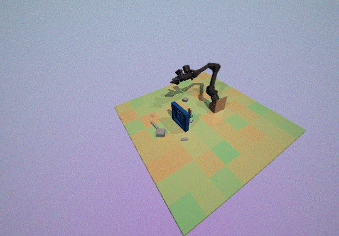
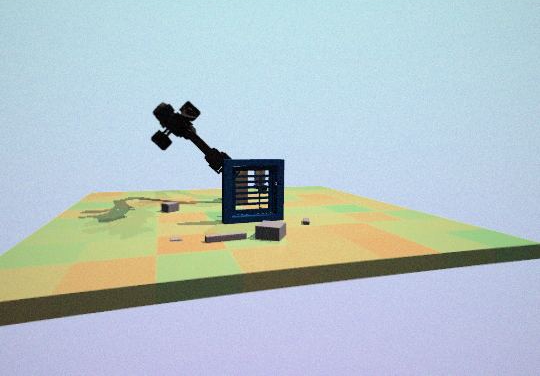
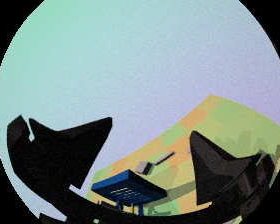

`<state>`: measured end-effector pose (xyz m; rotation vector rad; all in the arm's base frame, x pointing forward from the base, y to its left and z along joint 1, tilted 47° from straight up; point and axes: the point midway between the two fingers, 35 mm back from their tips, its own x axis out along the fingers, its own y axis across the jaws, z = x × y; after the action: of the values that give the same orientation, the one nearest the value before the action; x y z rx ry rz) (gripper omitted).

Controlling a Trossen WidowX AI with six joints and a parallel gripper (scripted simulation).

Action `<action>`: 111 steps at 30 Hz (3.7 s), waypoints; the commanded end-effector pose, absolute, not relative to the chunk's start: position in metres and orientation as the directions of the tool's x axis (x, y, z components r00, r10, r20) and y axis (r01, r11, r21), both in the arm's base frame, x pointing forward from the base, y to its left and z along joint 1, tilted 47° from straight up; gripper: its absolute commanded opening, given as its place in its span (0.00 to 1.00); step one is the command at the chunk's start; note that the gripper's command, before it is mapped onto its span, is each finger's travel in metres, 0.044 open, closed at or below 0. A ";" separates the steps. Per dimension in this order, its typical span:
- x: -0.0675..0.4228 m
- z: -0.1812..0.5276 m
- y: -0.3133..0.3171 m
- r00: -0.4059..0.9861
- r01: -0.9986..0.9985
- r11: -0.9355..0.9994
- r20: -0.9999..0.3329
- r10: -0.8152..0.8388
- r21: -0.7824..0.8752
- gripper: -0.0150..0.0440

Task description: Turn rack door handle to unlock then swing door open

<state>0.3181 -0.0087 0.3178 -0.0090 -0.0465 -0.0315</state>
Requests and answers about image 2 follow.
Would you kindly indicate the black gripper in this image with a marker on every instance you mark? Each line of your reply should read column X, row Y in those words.
column 176, row 126

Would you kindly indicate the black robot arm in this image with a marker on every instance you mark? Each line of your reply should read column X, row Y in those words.
column 164, row 113

